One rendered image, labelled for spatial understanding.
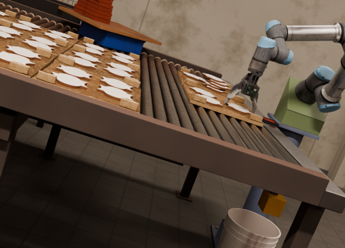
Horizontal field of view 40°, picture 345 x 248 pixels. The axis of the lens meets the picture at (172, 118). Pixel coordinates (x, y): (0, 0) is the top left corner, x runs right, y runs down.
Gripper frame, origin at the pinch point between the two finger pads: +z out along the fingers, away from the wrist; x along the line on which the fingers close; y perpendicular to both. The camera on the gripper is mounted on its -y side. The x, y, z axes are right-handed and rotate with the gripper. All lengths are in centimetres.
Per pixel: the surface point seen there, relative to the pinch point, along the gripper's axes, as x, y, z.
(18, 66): -88, 69, -5
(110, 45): -68, -75, 5
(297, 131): 49, -43, 11
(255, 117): 4.8, 14.3, -1.6
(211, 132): -21, 55, 0
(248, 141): -6, 51, 0
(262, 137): 4.1, 34.8, 0.7
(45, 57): -87, 30, -1
